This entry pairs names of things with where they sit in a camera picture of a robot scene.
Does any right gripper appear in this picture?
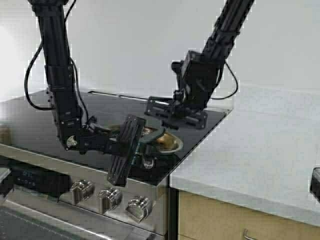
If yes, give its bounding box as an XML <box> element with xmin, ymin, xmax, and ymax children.
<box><xmin>145</xmin><ymin>50</ymin><xmax>223</xmax><ymax>129</ymax></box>

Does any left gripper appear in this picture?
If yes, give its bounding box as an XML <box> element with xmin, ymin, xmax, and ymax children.
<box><xmin>107</xmin><ymin>114</ymin><xmax>146</xmax><ymax>187</ymax></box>

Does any steel frying pan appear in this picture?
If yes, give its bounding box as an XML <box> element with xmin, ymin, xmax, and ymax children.
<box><xmin>132</xmin><ymin>131</ymin><xmax>184</xmax><ymax>170</ymax></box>

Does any black spatula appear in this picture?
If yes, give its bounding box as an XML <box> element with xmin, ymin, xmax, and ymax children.
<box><xmin>137</xmin><ymin>125</ymin><xmax>166</xmax><ymax>147</ymax></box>

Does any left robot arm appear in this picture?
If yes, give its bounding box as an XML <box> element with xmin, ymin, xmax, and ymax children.
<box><xmin>29</xmin><ymin>0</ymin><xmax>146</xmax><ymax>187</ymax></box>

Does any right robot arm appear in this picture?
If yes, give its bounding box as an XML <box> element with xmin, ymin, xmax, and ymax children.
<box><xmin>144</xmin><ymin>0</ymin><xmax>254</xmax><ymax>130</ymax></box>

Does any middle steel stove knob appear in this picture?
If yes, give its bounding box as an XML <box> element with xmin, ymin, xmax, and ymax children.
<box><xmin>97</xmin><ymin>187</ymin><xmax>123</xmax><ymax>214</ymax></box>

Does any steel stove knob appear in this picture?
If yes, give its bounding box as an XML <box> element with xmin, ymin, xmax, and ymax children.
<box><xmin>70</xmin><ymin>179</ymin><xmax>95</xmax><ymax>205</ymax></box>
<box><xmin>97</xmin><ymin>187</ymin><xmax>123</xmax><ymax>214</ymax></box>
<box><xmin>125</xmin><ymin>196</ymin><xmax>153</xmax><ymax>223</ymax></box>

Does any left steel stove knob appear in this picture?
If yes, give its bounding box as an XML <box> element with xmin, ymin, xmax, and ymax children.
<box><xmin>70</xmin><ymin>179</ymin><xmax>95</xmax><ymax>205</ymax></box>

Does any right steel stove knob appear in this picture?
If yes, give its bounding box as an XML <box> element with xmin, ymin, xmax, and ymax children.
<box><xmin>125</xmin><ymin>196</ymin><xmax>153</xmax><ymax>223</ymax></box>

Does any stainless steel stove range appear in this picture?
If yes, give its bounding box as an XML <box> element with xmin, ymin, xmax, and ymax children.
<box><xmin>0</xmin><ymin>96</ymin><xmax>226</xmax><ymax>240</ymax></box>

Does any wooden cabinet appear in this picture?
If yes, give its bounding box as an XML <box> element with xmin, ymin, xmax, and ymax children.
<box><xmin>178</xmin><ymin>191</ymin><xmax>320</xmax><ymax>240</ymax></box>

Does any black object at left edge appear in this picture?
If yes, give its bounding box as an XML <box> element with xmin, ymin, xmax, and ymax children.
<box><xmin>0</xmin><ymin>167</ymin><xmax>14</xmax><ymax>199</ymax></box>

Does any black object at edge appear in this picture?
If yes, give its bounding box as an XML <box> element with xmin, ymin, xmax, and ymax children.
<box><xmin>309</xmin><ymin>167</ymin><xmax>320</xmax><ymax>202</ymax></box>
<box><xmin>0</xmin><ymin>167</ymin><xmax>14</xmax><ymax>199</ymax></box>

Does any black object at right edge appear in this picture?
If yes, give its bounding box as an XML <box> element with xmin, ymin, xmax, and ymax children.
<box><xmin>309</xmin><ymin>167</ymin><xmax>320</xmax><ymax>202</ymax></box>

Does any oven door handle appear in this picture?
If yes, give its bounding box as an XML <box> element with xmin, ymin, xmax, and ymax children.
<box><xmin>0</xmin><ymin>198</ymin><xmax>156</xmax><ymax>240</ymax></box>

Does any metal drawer handle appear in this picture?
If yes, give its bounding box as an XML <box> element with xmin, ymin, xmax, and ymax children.
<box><xmin>243</xmin><ymin>228</ymin><xmax>256</xmax><ymax>240</ymax></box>

